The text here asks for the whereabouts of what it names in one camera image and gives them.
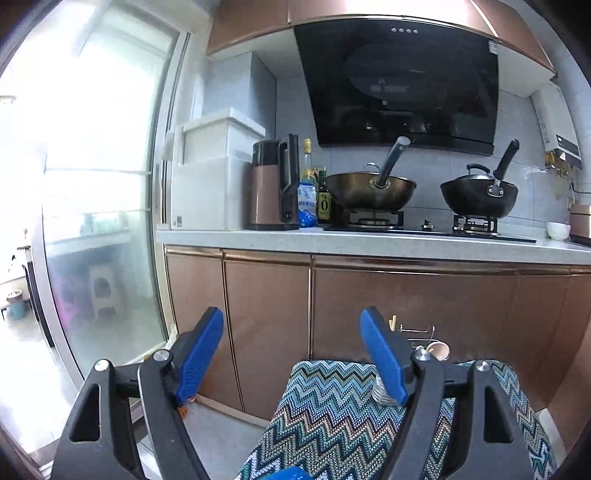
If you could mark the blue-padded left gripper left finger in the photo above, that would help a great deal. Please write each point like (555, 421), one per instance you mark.
(193, 353)

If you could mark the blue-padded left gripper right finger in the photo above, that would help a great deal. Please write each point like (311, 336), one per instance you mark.
(392, 355)

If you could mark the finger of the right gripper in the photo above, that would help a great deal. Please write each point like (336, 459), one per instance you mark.
(292, 473)

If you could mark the pink ceramic spoon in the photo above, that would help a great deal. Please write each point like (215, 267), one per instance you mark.
(440, 350)

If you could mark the zigzag knitted table cloth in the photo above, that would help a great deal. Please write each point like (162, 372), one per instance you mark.
(328, 424)

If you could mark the white plastic stool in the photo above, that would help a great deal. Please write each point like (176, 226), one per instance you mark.
(105, 291)

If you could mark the gas stove top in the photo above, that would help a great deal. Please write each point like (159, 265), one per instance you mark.
(383, 222)

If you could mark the brass wok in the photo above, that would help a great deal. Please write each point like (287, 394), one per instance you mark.
(379, 191)

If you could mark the dark sauce bottle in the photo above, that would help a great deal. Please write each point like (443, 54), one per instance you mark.
(324, 199)

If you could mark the oil bottle yellow cap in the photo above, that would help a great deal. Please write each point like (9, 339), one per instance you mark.
(307, 191)

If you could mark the copper electric kettle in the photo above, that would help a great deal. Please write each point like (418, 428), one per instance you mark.
(275, 180)

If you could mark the black wok with lid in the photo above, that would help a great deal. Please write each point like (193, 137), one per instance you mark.
(482, 192)

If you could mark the white storage box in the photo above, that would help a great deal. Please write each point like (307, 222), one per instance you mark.
(210, 174)

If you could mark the white bowl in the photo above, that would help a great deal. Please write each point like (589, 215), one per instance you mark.
(558, 231)

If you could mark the copper pot on counter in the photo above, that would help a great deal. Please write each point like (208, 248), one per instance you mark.
(580, 222)

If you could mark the black range hood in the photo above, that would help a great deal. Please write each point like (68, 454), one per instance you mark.
(371, 81)

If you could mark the white water heater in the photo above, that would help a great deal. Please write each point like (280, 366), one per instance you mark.
(557, 128)

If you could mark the wire utensil basket with liner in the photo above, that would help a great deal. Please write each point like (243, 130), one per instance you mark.
(430, 381)

